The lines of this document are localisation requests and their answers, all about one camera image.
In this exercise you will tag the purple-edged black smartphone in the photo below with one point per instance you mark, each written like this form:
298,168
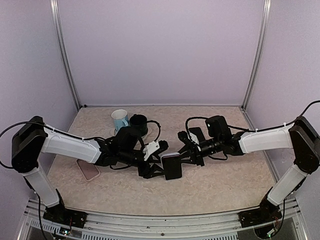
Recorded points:
172,167

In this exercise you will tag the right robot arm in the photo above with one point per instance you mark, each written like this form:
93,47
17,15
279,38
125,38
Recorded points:
298,135

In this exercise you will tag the light blue mug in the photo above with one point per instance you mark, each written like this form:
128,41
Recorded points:
120,119

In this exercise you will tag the right aluminium frame post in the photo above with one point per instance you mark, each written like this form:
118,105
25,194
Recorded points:
258,53

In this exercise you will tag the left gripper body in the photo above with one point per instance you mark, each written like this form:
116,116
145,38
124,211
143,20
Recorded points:
126,156

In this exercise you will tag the pink phone case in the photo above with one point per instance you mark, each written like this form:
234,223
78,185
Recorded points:
89,171

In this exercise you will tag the round grey swirl tray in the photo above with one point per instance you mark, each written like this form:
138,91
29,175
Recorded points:
113,132

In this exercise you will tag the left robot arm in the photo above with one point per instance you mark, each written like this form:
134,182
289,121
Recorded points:
35,137

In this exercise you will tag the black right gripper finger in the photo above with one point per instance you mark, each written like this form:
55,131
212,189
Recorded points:
193,161
188,152

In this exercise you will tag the left aluminium frame post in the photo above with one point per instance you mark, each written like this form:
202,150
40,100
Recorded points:
54,5

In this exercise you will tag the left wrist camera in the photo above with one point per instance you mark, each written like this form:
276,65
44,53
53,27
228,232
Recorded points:
154,147

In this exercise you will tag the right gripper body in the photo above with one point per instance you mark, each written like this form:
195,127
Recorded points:
216,142

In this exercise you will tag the white phone case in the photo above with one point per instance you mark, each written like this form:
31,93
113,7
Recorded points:
196,135

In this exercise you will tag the aluminium frame post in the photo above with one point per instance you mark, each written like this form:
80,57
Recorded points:
54,5
258,53

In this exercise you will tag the aluminium front rail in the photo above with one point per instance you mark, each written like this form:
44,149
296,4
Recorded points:
225,225

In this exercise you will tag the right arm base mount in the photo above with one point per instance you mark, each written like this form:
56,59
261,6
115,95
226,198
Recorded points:
258,216

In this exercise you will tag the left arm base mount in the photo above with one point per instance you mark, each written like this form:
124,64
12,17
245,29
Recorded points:
65,216

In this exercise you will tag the dark green mug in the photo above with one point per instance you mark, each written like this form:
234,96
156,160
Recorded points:
139,122

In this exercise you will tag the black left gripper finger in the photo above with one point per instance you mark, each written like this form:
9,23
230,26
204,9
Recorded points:
155,161
155,172

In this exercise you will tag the lavender phone case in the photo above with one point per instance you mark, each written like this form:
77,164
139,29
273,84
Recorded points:
169,155

